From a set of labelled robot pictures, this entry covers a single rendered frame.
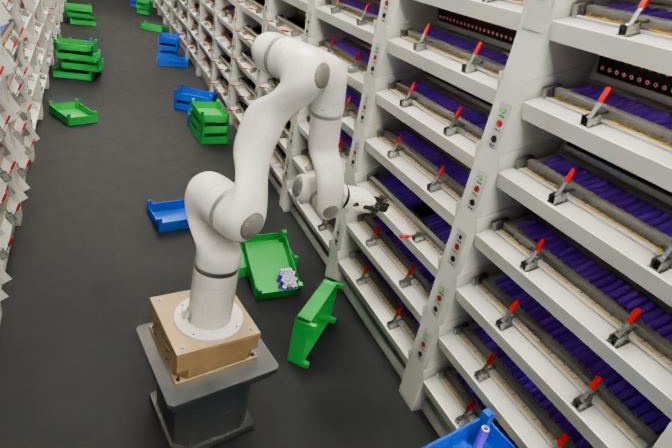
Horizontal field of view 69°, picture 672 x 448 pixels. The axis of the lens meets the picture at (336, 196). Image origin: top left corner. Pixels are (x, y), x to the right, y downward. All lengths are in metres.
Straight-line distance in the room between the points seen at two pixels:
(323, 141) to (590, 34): 0.68
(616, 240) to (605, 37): 0.42
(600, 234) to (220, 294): 0.92
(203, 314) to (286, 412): 0.54
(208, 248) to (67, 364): 0.81
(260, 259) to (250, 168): 1.12
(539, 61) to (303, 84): 0.57
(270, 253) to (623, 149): 1.58
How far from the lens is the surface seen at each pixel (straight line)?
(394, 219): 1.79
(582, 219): 1.23
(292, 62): 1.14
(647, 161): 1.12
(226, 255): 1.27
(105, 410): 1.78
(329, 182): 1.36
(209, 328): 1.41
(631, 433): 1.34
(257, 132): 1.16
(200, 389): 1.43
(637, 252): 1.17
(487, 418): 1.17
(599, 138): 1.18
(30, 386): 1.89
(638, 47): 1.16
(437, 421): 1.83
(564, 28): 1.27
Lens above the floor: 1.36
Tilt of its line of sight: 26 degrees down
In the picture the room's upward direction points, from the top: 11 degrees clockwise
